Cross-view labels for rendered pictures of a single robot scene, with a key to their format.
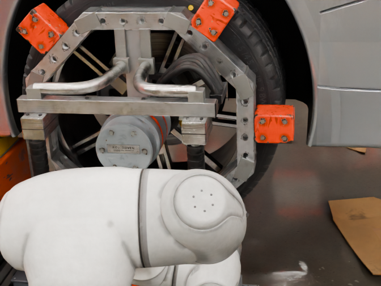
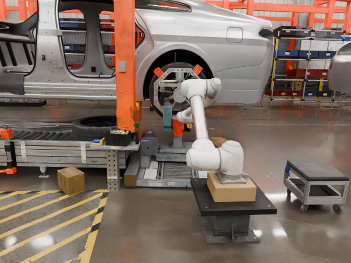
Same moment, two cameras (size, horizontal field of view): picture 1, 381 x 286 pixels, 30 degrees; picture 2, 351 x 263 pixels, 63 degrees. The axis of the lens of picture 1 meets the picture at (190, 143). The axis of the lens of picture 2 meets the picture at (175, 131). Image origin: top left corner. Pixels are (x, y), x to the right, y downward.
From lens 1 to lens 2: 1.57 m
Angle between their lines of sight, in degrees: 13
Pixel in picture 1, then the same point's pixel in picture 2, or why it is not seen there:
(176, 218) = (213, 83)
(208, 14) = (196, 69)
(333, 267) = not seen: hidden behind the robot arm
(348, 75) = (223, 86)
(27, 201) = (188, 81)
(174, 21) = (189, 70)
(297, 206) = not seen: hidden behind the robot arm
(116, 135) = (178, 92)
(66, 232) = (196, 85)
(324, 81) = not seen: hidden behind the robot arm
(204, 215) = (218, 82)
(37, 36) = (158, 73)
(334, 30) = (220, 75)
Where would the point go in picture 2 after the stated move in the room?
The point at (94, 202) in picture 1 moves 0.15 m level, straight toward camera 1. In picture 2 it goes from (199, 81) to (208, 83)
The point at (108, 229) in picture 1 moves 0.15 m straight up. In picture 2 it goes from (202, 85) to (203, 66)
